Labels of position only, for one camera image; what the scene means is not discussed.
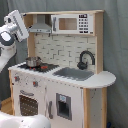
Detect grey cupboard door handle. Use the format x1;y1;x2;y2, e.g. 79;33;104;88
48;101;53;119

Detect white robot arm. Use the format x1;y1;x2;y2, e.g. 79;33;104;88
0;10;51;128

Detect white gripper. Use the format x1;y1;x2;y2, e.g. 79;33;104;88
4;10;29;42

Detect toy oven door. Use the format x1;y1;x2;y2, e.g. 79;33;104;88
19;90;39;116

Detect wooden toy kitchen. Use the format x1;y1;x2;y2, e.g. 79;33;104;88
9;10;116;128

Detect black toy stovetop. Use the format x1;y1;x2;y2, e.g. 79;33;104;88
21;63;57;73

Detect grey range hood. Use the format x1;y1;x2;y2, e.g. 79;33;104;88
28;14;51;33

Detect black toy faucet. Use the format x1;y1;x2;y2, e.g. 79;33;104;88
77;50;95;70

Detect red left stove knob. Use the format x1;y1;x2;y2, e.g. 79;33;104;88
14;76;20;82

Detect red stove knob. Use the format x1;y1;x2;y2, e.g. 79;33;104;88
33;81;38;87
14;76;20;82

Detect white toy microwave door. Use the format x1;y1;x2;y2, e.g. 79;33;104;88
51;14;79;34

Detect red right stove knob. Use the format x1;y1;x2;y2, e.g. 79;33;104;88
33;81;38;87

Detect silver toy pot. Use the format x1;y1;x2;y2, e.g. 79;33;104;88
26;56;41;67

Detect grey toy sink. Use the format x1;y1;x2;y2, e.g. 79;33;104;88
53;67;93;81

